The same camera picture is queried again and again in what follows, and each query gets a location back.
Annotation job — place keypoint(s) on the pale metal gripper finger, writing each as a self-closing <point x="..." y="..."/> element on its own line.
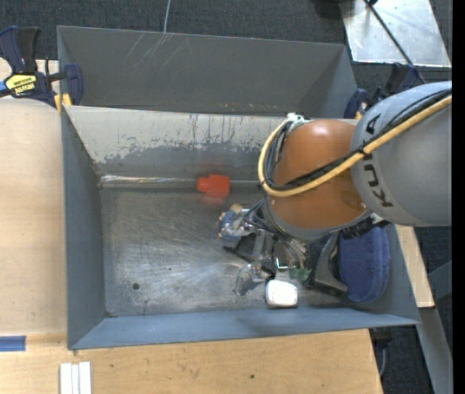
<point x="236" y="229"/>
<point x="250" y="278"/>

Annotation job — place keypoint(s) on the blue toy figure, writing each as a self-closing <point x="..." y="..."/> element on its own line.
<point x="229" y="240"/>

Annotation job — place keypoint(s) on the white rounded box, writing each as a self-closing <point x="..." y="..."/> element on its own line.
<point x="281" y="294"/>

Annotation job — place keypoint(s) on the orange-red plastic block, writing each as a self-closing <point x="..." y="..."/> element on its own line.
<point x="214" y="186"/>

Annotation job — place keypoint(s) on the grey metal bin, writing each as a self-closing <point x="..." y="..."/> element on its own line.
<point x="166" y="236"/>

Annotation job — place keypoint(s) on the blue cloth pouch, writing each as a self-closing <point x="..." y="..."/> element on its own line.
<point x="365" y="265"/>

